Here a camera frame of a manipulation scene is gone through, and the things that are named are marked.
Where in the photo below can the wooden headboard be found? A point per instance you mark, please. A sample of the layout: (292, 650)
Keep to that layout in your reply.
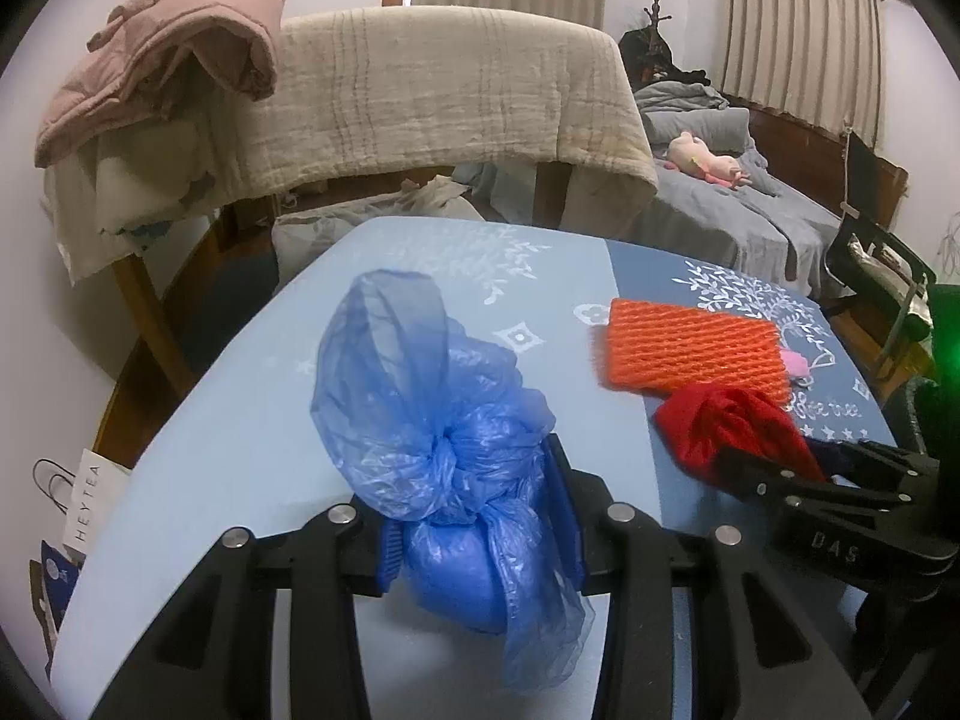
(810, 150)

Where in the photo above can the blue printed tablecloth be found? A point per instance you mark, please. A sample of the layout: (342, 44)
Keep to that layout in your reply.
(262, 427)

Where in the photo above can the black office chair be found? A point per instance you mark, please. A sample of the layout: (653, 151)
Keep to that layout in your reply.
(862, 180)

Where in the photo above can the grey duvet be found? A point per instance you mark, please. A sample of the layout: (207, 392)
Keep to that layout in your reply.
(690, 112)

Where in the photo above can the beige blanket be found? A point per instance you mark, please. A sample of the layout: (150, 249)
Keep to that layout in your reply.
(450, 90)

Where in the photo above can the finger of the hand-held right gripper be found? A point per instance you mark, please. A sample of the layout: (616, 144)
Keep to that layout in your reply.
(877, 457)
(765, 476)

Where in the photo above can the wooden coat rack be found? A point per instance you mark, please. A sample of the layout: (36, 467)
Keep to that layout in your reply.
(656, 11)

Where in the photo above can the blue plastic bag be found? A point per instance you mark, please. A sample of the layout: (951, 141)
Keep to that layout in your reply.
(450, 465)

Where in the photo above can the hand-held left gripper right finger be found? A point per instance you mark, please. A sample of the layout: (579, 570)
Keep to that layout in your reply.
(568, 532)

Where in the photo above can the white cloth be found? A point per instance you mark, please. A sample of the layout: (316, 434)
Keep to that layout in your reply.
(112, 187)

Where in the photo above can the bed with grey sheet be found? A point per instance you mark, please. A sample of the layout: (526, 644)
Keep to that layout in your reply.
(720, 232)

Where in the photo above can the small pink item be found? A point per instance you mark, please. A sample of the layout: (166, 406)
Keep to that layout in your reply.
(795, 362)

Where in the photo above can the white paper bag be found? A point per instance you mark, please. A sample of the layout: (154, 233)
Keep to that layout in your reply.
(94, 502)

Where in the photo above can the silver seat cushion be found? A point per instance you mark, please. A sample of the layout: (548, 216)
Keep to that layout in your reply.
(877, 262)

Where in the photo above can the black garment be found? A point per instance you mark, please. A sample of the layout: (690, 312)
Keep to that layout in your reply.
(652, 52)

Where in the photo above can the wooden chair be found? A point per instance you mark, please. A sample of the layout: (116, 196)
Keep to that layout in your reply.
(142, 300)

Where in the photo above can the cream cloth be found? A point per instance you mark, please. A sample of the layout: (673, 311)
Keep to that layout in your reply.
(322, 232)

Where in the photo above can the blue paper bag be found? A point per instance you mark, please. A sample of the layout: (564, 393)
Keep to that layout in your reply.
(56, 592)

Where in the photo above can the pink plush toy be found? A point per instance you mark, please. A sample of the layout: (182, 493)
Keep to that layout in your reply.
(705, 161)

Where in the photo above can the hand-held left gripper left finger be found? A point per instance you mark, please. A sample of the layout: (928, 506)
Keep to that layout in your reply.
(390, 559)

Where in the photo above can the pink padded jacket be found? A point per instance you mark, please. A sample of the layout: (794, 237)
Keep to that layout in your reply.
(150, 37)

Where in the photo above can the red cloth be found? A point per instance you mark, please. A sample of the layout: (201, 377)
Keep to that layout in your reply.
(705, 427)

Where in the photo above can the orange foam net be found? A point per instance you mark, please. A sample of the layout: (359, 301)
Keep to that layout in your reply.
(690, 349)

